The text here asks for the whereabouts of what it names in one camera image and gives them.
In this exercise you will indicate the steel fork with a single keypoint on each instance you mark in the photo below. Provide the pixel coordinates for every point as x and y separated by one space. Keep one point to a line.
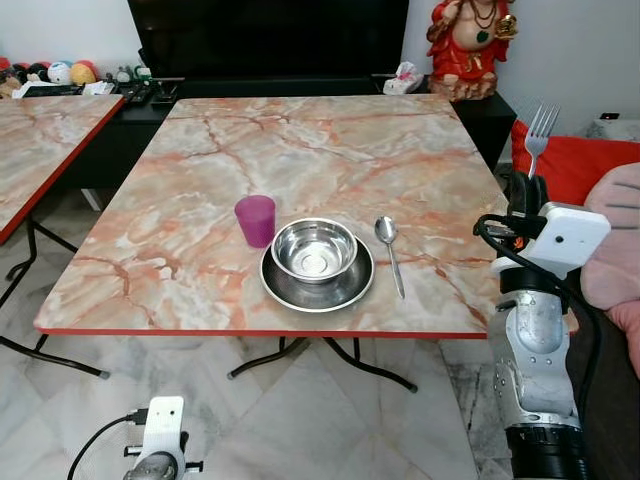
541 130

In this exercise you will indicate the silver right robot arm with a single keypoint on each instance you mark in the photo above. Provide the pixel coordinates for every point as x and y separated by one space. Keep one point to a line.
535 350

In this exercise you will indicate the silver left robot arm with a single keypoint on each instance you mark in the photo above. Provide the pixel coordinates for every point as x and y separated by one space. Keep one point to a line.
155 468

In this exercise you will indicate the red cushion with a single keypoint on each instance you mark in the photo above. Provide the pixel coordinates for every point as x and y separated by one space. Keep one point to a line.
580 165

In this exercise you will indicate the pink plush pillow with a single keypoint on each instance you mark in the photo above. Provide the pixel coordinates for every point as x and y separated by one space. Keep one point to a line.
612 240

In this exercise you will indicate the grey marble side table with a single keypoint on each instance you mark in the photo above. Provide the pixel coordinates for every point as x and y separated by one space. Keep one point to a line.
615 128

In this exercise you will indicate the steel spoon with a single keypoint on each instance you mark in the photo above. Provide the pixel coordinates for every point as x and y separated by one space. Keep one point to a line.
386 230

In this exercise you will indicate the red laughing buddha statue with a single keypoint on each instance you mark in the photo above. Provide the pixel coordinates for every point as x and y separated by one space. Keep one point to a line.
470 55

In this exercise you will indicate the small pink cushion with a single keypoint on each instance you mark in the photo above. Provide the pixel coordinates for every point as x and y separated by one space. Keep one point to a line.
628 335

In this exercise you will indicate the white pink tissue pack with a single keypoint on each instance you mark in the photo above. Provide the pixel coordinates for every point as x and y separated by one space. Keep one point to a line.
403 80

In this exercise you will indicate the steel bowl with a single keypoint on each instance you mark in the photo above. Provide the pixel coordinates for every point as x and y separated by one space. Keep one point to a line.
314 248

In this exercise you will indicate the marble top folding table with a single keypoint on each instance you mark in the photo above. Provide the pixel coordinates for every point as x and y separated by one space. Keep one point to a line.
300 150

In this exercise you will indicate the dark sofa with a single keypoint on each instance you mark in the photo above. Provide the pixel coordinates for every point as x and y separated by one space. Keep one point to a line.
615 420

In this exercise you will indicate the steel plate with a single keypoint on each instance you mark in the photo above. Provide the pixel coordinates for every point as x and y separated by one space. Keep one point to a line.
318 295

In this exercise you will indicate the purple plastic cup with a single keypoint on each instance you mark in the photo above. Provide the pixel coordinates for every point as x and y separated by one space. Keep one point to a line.
256 222

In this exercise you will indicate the black television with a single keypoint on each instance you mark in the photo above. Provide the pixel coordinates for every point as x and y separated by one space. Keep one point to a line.
270 40

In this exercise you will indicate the black remote control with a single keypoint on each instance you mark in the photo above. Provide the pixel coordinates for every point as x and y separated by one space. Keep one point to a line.
140 93

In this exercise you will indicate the orange yellow plush toy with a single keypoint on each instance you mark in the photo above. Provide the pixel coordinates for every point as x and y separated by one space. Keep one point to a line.
84 72

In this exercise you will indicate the white blue plush ball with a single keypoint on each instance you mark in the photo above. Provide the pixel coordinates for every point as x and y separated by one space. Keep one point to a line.
60 73

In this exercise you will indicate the marble table with red edge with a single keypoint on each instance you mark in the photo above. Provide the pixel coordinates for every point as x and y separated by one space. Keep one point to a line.
40 130

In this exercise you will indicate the black plush toy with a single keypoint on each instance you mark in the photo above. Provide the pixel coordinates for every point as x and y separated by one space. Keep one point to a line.
37 72

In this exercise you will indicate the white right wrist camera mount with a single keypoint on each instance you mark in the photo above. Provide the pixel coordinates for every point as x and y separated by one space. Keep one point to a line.
565 240

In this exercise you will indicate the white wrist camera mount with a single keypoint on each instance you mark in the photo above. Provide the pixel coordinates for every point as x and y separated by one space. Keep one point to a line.
565 240
164 422

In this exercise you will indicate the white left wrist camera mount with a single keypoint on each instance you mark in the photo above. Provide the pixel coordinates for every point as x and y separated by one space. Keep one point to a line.
164 422

